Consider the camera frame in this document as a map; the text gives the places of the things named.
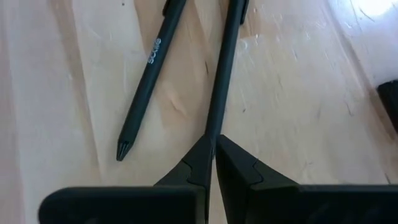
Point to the black mesh desk organizer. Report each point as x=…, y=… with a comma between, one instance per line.
x=390, y=102

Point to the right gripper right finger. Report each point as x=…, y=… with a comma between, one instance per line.
x=295, y=205

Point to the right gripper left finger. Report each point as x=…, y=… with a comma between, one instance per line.
x=140, y=205

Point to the black pen with white print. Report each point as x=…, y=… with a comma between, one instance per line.
x=149, y=74

